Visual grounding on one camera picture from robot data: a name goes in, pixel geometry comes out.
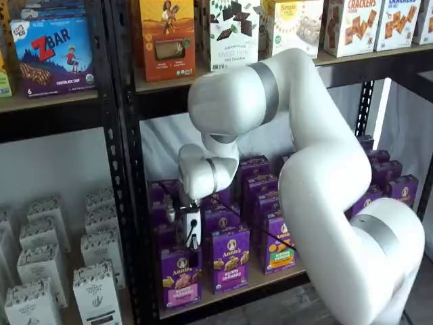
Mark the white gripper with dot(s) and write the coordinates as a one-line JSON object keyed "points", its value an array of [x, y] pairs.
{"points": [[186, 220]]}

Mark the purple Annie's box pink patch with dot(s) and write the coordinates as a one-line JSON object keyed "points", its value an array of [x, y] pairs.
{"points": [[165, 237], [157, 215], [159, 191], [181, 287]]}

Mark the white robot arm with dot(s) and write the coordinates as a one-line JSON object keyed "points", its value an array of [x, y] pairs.
{"points": [[321, 169]]}

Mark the purple Annie's bunny grahams box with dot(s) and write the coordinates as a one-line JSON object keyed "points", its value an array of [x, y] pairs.
{"points": [[221, 220], [225, 201], [230, 267]]}

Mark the purple Annie's hidden veggies box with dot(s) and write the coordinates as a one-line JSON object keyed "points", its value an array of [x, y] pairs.
{"points": [[275, 262], [253, 167], [267, 203], [260, 185]]}

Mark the white organic pantry box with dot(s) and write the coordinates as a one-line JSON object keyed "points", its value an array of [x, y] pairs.
{"points": [[99, 199], [96, 298], [30, 304], [101, 221], [37, 233], [44, 208], [39, 264], [5, 216], [101, 248]]}

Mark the black metal shelf rack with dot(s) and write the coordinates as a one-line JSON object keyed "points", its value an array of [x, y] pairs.
{"points": [[50, 122], [162, 101]]}

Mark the dark metal upper shelf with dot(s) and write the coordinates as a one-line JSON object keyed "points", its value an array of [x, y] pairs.
{"points": [[169, 84]]}

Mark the purple Annie's chocolate grahams box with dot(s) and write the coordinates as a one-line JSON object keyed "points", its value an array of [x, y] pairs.
{"points": [[367, 199]]}

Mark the Simple Mills sweet thins box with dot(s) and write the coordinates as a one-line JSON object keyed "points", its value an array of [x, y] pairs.
{"points": [[233, 44]]}

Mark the orange box woman print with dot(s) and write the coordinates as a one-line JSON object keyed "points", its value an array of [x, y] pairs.
{"points": [[167, 40]]}

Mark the purple Z Bar box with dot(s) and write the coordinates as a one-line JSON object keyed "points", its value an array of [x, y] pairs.
{"points": [[54, 67]]}

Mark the Simple Mills bar box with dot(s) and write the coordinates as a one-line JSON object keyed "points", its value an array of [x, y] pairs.
{"points": [[297, 27]]}

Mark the yellow green snack box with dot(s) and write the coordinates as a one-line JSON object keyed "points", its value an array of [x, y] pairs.
{"points": [[4, 84]]}

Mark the pretzel crackers cheddar box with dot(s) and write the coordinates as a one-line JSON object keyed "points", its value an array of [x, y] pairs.
{"points": [[355, 27]]}

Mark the blue snack box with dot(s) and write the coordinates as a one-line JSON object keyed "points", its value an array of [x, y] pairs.
{"points": [[50, 11]]}

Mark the pretzel crackers sea salt box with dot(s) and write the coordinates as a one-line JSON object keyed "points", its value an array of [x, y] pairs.
{"points": [[400, 23]]}

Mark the white cracker box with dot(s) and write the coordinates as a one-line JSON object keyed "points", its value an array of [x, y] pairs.
{"points": [[424, 23]]}

